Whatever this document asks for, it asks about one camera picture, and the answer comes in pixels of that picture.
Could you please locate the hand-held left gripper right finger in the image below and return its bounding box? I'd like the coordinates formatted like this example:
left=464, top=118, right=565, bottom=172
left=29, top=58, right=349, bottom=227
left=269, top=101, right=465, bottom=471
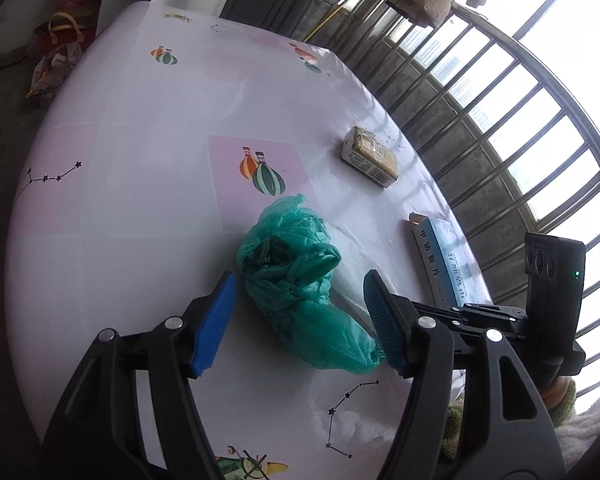
left=362, top=269, right=568, bottom=480

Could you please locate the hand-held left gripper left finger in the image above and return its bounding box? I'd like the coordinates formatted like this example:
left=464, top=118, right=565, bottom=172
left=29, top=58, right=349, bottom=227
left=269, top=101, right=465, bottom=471
left=37, top=270, right=238, bottom=480

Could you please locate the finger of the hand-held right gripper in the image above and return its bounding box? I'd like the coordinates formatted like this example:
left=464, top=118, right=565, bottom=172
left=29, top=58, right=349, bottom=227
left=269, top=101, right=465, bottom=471
left=411, top=301, right=527, bottom=337

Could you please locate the green plastic bag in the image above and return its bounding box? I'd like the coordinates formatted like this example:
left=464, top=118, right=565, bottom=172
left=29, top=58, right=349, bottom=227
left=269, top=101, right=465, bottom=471
left=236, top=194, right=385, bottom=373

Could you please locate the person's right forearm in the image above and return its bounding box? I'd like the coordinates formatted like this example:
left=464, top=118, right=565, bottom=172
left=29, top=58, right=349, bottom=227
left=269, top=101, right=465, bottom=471
left=542, top=375, right=578, bottom=428

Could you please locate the light blue medicine box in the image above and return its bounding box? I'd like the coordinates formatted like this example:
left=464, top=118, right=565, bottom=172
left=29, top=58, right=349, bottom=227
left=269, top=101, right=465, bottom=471
left=409, top=212, right=496, bottom=311

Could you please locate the white fluffy cloth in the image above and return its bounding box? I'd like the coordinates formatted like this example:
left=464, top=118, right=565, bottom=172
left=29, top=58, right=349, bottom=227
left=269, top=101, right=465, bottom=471
left=555, top=395, right=600, bottom=476

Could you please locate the small yellow carton box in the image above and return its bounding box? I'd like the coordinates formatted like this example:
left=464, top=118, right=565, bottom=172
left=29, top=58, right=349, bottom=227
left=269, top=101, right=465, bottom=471
left=340, top=126, right=400, bottom=188

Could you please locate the metal window railing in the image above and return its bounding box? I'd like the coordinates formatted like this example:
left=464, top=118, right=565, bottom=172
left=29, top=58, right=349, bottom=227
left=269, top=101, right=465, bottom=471
left=300, top=0, right=600, bottom=396

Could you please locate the orange printed plastic bag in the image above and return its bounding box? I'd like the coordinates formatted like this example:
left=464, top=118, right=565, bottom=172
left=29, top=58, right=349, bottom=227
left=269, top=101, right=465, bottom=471
left=26, top=42, right=83, bottom=108

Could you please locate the red cloth bag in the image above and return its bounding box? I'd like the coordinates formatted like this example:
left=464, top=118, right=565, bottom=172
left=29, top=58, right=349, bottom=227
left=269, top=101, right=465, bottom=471
left=35, top=0, right=108, bottom=56

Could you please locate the yellow cable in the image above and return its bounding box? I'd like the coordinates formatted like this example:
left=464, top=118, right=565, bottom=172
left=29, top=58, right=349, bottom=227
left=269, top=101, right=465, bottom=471
left=302, top=2, right=343, bottom=43

